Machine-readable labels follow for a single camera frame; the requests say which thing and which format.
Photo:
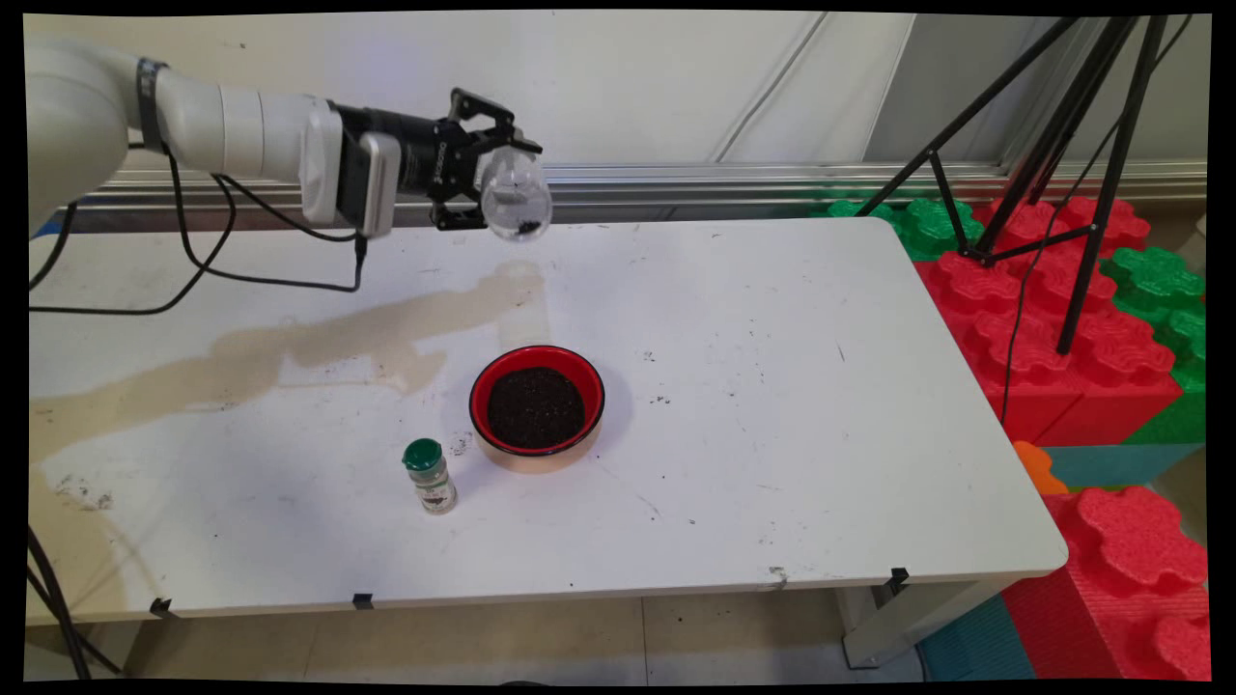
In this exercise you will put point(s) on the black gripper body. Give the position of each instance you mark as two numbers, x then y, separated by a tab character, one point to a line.
435	159

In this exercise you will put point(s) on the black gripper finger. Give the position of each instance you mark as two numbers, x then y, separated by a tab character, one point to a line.
459	214
488	121

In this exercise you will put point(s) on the clear plastic jar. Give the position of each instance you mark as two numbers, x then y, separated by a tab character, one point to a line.
517	188

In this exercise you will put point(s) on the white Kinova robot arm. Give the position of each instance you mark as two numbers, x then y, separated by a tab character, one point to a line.
222	130

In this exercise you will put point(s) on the red bowl with tan outside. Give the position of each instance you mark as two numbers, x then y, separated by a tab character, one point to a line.
582	375

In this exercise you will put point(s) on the large dark grounds heap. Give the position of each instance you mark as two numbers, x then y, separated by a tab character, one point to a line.
535	410

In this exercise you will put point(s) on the green lid spice bottle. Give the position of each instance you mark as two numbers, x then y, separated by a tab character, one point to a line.
435	487

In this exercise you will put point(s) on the green foam block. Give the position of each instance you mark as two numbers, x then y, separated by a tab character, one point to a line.
932	227
1159	285

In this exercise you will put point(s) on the white table leg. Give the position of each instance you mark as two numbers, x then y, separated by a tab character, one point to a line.
898	627

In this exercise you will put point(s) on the red foam block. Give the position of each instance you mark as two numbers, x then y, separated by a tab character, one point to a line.
1043	386
1130	579

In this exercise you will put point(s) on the black tripod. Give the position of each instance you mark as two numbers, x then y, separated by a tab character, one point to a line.
1108	193

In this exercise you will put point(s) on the orange foam piece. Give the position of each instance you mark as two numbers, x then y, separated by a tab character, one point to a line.
1035	468

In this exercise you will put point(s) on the teal foam block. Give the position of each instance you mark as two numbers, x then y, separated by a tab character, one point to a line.
975	647

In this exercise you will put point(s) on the teal foam panel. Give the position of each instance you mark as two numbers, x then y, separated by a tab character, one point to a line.
1120	465

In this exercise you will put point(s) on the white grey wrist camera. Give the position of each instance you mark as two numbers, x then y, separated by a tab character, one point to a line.
377	183

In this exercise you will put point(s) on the aluminium wall rail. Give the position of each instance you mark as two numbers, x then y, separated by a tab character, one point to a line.
676	183

